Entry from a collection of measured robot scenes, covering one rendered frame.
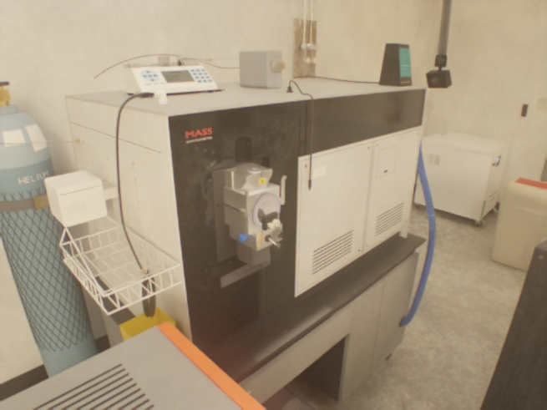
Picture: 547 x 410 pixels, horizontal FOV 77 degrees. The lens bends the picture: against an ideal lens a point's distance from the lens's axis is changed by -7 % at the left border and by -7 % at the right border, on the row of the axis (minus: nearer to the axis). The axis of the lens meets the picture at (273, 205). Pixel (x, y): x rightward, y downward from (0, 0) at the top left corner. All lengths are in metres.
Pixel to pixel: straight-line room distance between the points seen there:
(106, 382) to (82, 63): 1.53
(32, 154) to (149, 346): 1.01
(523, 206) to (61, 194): 3.01
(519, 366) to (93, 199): 1.20
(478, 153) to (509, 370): 2.92
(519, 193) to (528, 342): 2.23
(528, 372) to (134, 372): 0.94
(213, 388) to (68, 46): 1.61
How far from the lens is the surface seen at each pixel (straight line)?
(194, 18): 2.18
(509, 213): 3.31
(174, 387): 0.56
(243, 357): 1.14
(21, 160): 1.48
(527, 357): 1.14
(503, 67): 4.48
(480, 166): 3.91
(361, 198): 1.38
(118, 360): 0.62
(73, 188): 1.04
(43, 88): 1.85
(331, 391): 1.83
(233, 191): 0.86
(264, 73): 1.29
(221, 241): 0.94
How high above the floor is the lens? 1.54
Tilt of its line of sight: 22 degrees down
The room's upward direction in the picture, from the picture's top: straight up
